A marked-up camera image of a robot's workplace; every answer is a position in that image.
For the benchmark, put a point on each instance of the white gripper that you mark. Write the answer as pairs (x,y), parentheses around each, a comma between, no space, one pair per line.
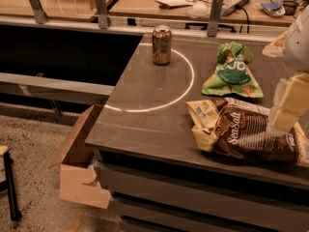
(297,47)

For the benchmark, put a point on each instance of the green chip bag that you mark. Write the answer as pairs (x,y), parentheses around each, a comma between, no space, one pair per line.
(232,74)

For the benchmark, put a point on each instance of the brown sea salt chip bag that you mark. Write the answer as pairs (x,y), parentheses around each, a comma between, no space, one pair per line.
(238,129)

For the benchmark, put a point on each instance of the grey metal bracket left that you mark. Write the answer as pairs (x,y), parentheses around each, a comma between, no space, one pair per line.
(39,14)

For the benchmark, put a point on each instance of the grey power strip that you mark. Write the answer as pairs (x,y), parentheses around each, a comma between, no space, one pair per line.
(232,6)

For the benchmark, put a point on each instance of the blue white packet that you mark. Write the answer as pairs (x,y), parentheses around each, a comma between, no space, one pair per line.
(273,8)

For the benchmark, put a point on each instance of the white paper stack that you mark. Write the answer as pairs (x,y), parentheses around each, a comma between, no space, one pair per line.
(174,3)

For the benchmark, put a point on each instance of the brown soda can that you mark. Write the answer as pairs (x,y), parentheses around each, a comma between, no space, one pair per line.
(162,37)

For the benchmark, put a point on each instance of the grey metal bracket right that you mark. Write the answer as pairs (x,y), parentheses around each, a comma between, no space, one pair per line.
(216,7)

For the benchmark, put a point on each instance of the white face mask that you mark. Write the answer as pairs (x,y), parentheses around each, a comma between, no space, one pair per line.
(198,9)

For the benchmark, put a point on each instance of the grey metal bracket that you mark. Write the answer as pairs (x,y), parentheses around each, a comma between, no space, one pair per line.
(39,14)
(102,13)
(216,7)

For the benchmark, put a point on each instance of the cardboard box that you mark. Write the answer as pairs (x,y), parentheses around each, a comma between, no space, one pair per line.
(78,179)

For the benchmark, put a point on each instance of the black stool leg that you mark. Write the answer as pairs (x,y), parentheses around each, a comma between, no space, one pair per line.
(8,183)

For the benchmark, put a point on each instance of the grey metal bracket middle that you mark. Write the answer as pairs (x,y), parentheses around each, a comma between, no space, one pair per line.
(102,13)

